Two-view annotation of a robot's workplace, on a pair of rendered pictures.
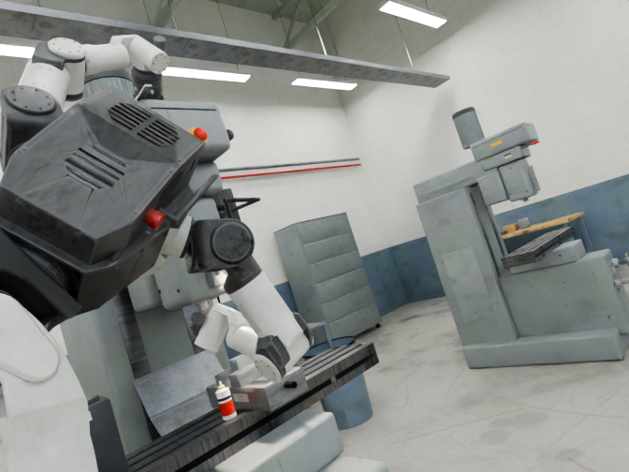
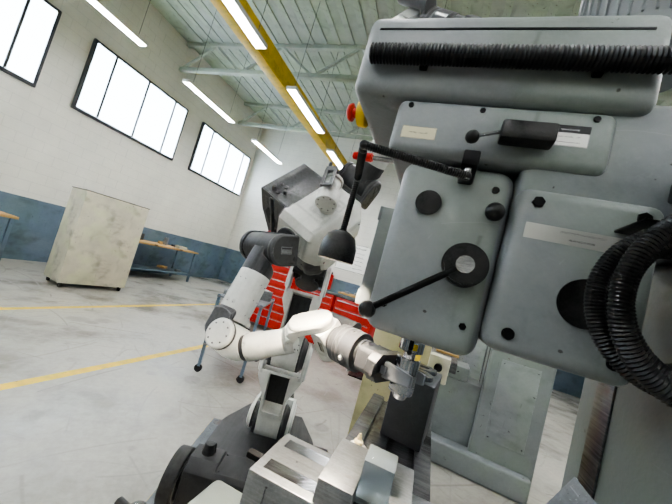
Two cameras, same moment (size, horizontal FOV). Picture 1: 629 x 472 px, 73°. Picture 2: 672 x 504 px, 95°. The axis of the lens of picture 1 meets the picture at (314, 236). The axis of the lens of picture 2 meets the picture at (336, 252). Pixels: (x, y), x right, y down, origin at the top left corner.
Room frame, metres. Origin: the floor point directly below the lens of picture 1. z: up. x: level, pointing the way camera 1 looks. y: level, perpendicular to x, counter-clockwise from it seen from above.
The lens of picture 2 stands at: (1.83, -0.06, 1.39)
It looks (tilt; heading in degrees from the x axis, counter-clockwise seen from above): 4 degrees up; 153
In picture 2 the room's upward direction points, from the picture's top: 16 degrees clockwise
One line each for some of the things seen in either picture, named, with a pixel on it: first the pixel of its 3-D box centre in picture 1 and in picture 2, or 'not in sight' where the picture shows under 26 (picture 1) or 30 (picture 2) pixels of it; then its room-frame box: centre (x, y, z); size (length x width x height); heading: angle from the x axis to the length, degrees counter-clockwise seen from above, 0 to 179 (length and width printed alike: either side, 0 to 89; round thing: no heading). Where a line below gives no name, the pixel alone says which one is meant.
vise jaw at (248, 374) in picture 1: (254, 371); (344, 473); (1.38, 0.31, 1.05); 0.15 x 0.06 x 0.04; 134
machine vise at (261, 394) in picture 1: (252, 382); (352, 500); (1.39, 0.33, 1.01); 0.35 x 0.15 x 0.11; 44
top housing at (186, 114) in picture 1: (158, 154); (482, 100); (1.38, 0.41, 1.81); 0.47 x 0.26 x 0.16; 44
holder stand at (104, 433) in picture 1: (68, 449); (413, 399); (1.09, 0.75, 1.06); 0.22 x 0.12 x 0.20; 127
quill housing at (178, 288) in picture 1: (189, 253); (436, 258); (1.38, 0.40, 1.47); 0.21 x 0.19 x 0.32; 134
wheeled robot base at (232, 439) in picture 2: not in sight; (265, 436); (0.50, 0.54, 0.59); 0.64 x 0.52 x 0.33; 152
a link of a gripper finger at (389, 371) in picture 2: not in sight; (395, 375); (1.38, 0.37, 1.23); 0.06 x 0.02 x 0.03; 19
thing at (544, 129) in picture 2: not in sight; (507, 137); (1.51, 0.34, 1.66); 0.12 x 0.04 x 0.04; 44
